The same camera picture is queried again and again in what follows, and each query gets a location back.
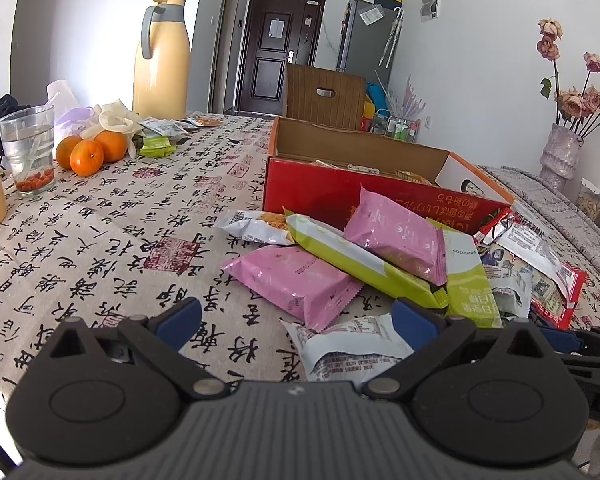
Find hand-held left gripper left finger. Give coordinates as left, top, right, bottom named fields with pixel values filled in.
left=45, top=296, right=231, bottom=402

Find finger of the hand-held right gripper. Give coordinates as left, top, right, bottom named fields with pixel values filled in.
left=530, top=317, right=600, bottom=356
left=557, top=354, right=600, bottom=383

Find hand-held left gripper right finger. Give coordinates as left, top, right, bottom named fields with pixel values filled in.
left=362, top=297, right=551, bottom=403

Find red snack packet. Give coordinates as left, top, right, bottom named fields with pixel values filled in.
left=500, top=222, right=588, bottom=330
left=472, top=205, right=518, bottom=246

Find green white snack packet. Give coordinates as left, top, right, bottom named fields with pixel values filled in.
left=442, top=230, right=503, bottom=329

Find white blue snack packet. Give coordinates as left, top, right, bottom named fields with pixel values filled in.
left=480, top=250, right=533, bottom=318

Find white orange crisp packet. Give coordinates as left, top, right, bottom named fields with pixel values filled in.
left=280, top=312, right=416, bottom=383
left=213, top=208, right=296, bottom=246

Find long green white packet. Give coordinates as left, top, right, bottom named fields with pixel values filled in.
left=284, top=213, right=450, bottom=309

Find pink snack packet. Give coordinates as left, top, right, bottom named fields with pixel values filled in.
left=221, top=245, right=365, bottom=332
left=343, top=186, right=448, bottom=286

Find cardboard box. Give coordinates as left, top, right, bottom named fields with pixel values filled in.
left=261, top=116, right=515, bottom=233

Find clear storage jar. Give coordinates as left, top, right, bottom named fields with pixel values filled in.
left=575, top=178, right=600, bottom=226

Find grey patterned blanket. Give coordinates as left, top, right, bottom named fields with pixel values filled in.
left=480, top=164, right=600, bottom=281

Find small green packet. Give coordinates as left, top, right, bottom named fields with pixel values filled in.
left=139, top=136, right=177, bottom=157

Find pale textured vase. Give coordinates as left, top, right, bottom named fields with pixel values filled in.
left=539, top=122, right=585, bottom=191

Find orange fruit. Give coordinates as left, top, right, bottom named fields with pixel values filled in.
left=70, top=140, right=104, bottom=177
left=55, top=136, right=83, bottom=165
left=94, top=130, right=129, bottom=162

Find small white packet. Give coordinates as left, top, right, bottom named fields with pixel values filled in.
left=139, top=117, right=191, bottom=137

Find white rubber glove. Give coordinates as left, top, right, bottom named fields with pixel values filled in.
left=82, top=101, right=146, bottom=158

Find clear glass cup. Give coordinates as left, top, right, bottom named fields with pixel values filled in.
left=0, top=105, right=56, bottom=197

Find wooden chair back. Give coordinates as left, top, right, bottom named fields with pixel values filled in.
left=284, top=63, right=367, bottom=131

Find blue plastic item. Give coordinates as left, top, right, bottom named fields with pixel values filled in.
left=366, top=82, right=388, bottom=111

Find dried pink roses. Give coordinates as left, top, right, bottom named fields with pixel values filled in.
left=536, top=18, right=600, bottom=151

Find white tissue pack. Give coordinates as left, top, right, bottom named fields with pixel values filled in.
left=46, top=80, right=98, bottom=138

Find yellow thermos jug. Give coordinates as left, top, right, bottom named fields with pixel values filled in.
left=132, top=0, right=192, bottom=121

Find black bag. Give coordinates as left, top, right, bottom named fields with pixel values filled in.
left=0, top=94, right=31, bottom=156

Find dark brown door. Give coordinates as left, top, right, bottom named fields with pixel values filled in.
left=235, top=0, right=326, bottom=116

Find grey refrigerator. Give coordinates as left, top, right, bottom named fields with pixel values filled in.
left=336, top=0, right=403, bottom=86

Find white folded umbrella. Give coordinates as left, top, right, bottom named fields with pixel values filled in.
left=378, top=7, right=405, bottom=67

